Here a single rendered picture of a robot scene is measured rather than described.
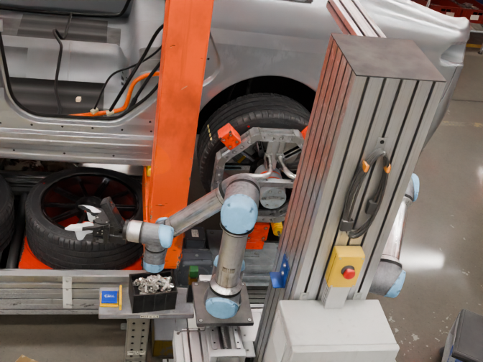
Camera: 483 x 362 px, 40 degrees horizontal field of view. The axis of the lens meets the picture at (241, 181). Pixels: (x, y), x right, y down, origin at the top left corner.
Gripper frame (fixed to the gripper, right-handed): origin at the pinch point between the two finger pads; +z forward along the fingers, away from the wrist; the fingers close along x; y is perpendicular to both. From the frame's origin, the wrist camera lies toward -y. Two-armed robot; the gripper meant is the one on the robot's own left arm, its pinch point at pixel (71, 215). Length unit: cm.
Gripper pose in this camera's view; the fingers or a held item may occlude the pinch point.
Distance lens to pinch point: 232.8
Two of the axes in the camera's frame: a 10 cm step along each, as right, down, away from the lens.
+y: -1.5, 8.7, 4.7
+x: 0.8, -4.7, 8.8
